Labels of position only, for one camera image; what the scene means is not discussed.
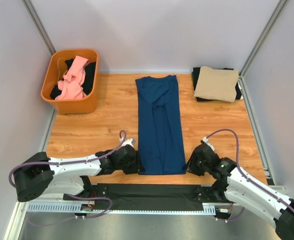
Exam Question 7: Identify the blue printed t shirt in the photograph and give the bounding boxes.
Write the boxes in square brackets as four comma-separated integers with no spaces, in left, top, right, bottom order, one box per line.
[135,75,186,175]

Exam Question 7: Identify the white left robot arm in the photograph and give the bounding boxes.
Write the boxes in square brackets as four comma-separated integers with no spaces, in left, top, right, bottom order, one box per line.
[12,144,144,202]

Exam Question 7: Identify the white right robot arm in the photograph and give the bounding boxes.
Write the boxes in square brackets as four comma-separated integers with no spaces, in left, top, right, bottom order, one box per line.
[185,142,294,240]

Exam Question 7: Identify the folded beige t shirt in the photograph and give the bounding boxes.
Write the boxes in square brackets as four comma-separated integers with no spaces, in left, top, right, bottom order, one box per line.
[194,66,239,103]

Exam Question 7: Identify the black garment in basket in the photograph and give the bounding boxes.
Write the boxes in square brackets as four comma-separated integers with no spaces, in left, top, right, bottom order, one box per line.
[50,58,96,100]

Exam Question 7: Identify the pink t shirt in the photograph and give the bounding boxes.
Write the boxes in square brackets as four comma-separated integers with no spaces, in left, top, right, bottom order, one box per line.
[55,56,90,100]

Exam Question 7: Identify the orange plastic laundry basket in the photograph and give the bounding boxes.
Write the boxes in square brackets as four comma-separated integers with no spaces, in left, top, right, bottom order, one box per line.
[41,48,99,115]

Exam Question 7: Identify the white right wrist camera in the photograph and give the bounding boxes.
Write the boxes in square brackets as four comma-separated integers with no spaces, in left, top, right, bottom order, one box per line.
[201,136,215,151]

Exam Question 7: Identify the aluminium front rail frame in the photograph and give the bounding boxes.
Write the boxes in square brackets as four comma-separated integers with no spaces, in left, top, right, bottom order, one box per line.
[16,181,287,218]

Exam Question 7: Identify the right aluminium corner post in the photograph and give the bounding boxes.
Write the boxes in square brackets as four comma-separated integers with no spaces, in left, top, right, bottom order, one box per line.
[240,0,289,77]

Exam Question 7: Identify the aluminium corner post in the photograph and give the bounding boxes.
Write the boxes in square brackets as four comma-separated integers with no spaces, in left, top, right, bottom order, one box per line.
[22,0,56,55]
[240,0,289,77]

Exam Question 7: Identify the left aluminium corner post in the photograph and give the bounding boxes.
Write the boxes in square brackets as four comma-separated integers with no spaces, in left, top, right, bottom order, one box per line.
[22,0,56,55]

